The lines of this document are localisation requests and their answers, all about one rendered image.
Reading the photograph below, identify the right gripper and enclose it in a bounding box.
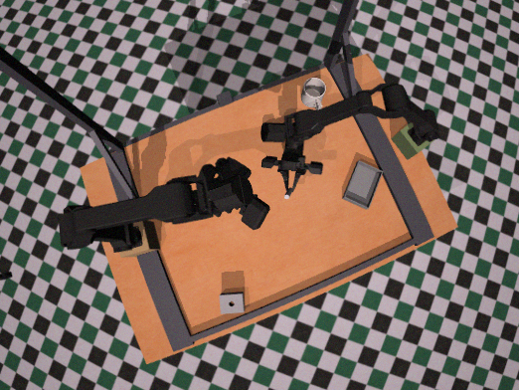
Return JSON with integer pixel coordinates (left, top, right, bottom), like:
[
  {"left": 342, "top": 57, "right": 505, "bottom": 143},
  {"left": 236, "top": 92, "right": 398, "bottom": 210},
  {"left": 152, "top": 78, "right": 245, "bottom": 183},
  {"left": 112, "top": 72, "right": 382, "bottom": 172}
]
[{"left": 198, "top": 164, "right": 270, "bottom": 230}]

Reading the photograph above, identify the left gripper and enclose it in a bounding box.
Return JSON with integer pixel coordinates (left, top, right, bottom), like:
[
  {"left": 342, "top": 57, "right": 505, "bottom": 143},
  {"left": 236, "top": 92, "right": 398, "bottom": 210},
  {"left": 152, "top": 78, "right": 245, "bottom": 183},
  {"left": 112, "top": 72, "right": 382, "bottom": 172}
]
[{"left": 261, "top": 142, "right": 323, "bottom": 192}]

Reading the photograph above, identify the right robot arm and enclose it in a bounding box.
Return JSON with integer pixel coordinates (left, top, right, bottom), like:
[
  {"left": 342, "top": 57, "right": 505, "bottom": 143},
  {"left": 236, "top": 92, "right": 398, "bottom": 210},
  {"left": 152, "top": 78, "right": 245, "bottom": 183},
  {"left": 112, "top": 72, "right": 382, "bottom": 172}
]
[{"left": 58, "top": 157, "right": 254, "bottom": 253}]

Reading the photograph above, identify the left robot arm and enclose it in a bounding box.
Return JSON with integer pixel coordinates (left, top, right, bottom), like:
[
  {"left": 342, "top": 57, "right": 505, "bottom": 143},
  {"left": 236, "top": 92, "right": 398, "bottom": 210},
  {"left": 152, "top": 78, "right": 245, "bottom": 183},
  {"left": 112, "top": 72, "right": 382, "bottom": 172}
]
[{"left": 260, "top": 84, "right": 439, "bottom": 171}]

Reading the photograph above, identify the white mug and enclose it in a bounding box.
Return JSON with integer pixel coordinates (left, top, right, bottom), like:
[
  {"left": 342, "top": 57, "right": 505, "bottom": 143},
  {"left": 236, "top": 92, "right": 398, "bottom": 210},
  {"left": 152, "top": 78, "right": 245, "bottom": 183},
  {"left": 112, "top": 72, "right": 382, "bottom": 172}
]
[{"left": 301, "top": 78, "right": 326, "bottom": 110}]

